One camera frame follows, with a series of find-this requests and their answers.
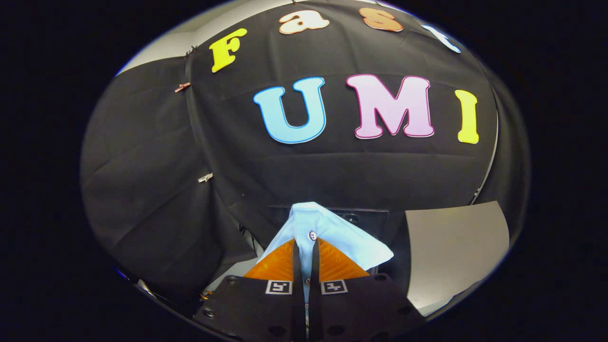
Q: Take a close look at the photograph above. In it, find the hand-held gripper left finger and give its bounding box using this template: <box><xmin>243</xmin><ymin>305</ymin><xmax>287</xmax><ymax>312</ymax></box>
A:
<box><xmin>192</xmin><ymin>239</ymin><xmax>307</xmax><ymax>342</ymax></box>

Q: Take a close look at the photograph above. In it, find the washing machine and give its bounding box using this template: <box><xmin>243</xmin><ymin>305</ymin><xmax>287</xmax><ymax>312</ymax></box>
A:
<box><xmin>204</xmin><ymin>205</ymin><xmax>409</xmax><ymax>295</ymax></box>

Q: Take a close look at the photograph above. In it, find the light blue shirt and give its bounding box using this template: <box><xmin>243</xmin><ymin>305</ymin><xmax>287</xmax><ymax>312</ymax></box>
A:
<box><xmin>256</xmin><ymin>202</ymin><xmax>395</xmax><ymax>304</ymax></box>

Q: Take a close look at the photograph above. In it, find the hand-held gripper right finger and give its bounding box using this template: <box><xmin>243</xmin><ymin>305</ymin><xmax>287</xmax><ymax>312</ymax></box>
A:
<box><xmin>308</xmin><ymin>238</ymin><xmax>426</xmax><ymax>342</ymax></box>

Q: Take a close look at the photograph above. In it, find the black backdrop cloth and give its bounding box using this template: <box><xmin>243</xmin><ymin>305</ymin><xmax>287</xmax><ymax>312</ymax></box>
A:
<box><xmin>80</xmin><ymin>0</ymin><xmax>532</xmax><ymax>319</ymax></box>

